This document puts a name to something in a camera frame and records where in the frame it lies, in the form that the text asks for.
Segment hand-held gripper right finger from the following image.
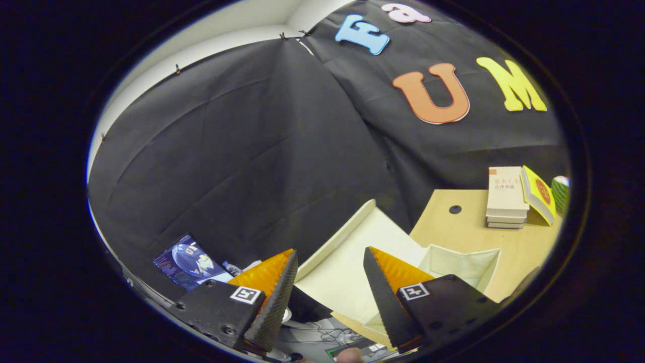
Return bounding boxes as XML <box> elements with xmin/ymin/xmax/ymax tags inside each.
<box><xmin>363</xmin><ymin>246</ymin><xmax>503</xmax><ymax>354</ymax></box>

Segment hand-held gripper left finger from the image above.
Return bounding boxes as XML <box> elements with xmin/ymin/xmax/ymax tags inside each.
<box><xmin>168</xmin><ymin>248</ymin><xmax>299</xmax><ymax>353</ymax></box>

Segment cream fabric storage box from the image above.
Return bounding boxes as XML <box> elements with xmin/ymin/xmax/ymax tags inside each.
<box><xmin>295</xmin><ymin>199</ymin><xmax>502</xmax><ymax>348</ymax></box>

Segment beige cover book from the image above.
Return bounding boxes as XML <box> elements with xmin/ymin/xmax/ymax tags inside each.
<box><xmin>486</xmin><ymin>166</ymin><xmax>530</xmax><ymax>218</ymax></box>

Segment yellow book with red circle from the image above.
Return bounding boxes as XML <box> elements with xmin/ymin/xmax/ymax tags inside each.
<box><xmin>521</xmin><ymin>165</ymin><xmax>557</xmax><ymax>226</ymax></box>

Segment green striped plush cushion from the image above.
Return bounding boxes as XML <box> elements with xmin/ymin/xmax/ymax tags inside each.
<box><xmin>551</xmin><ymin>175</ymin><xmax>571</xmax><ymax>215</ymax></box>

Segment tangled black cables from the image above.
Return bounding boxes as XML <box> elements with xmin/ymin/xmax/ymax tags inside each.
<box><xmin>282</xmin><ymin>318</ymin><xmax>364</xmax><ymax>354</ymax></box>

